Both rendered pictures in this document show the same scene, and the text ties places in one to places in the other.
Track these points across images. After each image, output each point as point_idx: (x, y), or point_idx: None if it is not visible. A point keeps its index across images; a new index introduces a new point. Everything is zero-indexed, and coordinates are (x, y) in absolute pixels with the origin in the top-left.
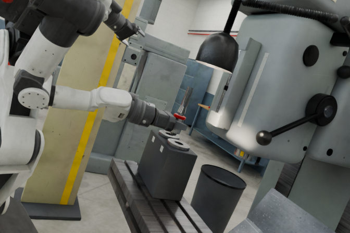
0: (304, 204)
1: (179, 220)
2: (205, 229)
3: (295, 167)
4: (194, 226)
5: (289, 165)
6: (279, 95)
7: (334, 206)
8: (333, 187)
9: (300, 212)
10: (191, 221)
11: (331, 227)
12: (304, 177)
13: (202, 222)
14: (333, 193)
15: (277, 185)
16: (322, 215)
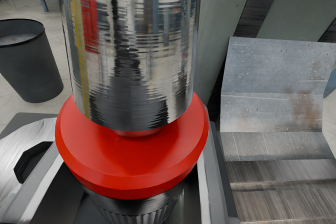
0: (281, 33)
1: (258, 217)
2: (260, 170)
3: None
4: (248, 184)
5: None
6: None
7: (325, 16)
8: None
9: (279, 44)
10: (239, 184)
11: (314, 39)
12: None
13: (243, 166)
14: (328, 0)
15: (240, 30)
16: (305, 32)
